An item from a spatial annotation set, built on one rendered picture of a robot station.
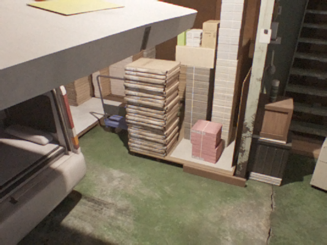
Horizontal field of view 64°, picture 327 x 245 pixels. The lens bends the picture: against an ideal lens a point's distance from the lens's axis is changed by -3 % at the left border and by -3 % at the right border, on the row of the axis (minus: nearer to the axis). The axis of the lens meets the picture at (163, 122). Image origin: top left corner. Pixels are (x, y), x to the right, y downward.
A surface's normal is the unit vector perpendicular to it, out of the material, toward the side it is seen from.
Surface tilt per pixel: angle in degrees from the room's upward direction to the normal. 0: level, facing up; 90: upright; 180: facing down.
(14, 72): 106
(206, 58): 90
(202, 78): 90
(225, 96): 90
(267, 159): 90
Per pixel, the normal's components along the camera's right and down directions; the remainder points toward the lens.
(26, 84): 0.85, 0.45
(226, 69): -0.40, 0.42
